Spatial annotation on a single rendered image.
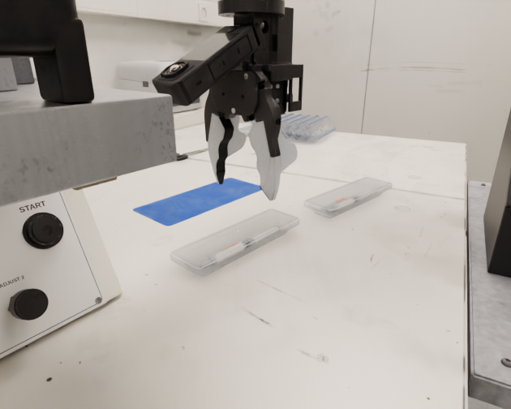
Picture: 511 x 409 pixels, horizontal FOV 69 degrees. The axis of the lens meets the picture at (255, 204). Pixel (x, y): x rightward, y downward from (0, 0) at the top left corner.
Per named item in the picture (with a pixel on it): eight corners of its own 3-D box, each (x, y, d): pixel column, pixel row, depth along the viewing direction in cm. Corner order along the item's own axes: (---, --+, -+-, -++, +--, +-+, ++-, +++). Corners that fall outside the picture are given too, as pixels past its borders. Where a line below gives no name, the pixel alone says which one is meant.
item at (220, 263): (199, 287, 41) (198, 269, 40) (169, 269, 44) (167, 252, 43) (300, 232, 53) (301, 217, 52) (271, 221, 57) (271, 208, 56)
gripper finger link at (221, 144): (246, 176, 52) (264, 116, 47) (214, 187, 48) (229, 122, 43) (231, 165, 54) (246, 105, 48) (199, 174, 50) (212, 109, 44)
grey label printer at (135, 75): (119, 109, 137) (113, 60, 131) (160, 104, 152) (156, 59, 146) (166, 115, 124) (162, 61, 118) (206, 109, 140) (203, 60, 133)
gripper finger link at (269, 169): (315, 187, 45) (296, 111, 43) (283, 200, 41) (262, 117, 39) (294, 190, 47) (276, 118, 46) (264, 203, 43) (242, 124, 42)
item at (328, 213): (330, 224, 56) (332, 210, 55) (302, 213, 59) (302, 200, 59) (392, 195, 67) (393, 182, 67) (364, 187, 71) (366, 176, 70)
